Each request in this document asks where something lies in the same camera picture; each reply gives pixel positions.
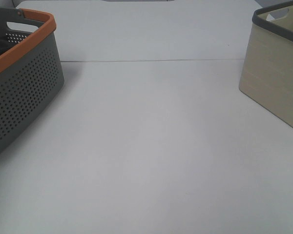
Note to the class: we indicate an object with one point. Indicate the grey perforated basket orange rim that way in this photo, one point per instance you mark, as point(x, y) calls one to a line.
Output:
point(30, 69)

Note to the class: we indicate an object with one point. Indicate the beige bin grey rim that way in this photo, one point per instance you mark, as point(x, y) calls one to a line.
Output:
point(267, 74)

